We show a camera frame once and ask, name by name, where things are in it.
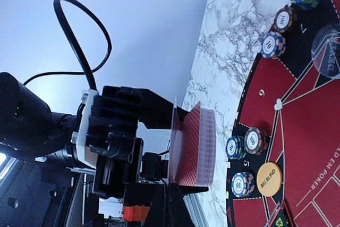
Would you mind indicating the small orange black chip pile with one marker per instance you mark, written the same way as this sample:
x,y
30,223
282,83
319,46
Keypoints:
x,y
256,141

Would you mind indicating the white blue chip pile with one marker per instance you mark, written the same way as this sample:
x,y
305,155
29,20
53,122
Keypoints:
x,y
243,184
273,45

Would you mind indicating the clear round dealer button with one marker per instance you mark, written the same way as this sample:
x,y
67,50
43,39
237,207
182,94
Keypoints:
x,y
325,51

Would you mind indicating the red playing card deck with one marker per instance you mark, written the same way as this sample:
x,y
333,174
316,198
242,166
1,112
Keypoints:
x,y
192,154

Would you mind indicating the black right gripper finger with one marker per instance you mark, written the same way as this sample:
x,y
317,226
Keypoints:
x,y
168,207

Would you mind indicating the round red black poker mat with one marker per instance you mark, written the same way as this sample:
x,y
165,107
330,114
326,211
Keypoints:
x,y
299,109

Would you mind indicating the orange round blind button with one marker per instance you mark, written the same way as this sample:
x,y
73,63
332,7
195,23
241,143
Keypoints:
x,y
269,179

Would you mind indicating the blue green chip stack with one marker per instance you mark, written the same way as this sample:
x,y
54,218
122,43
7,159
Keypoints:
x,y
285,20

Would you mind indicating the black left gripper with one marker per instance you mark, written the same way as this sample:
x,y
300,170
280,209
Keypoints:
x,y
107,137

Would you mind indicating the black triangular button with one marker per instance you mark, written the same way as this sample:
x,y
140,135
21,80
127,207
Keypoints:
x,y
279,217

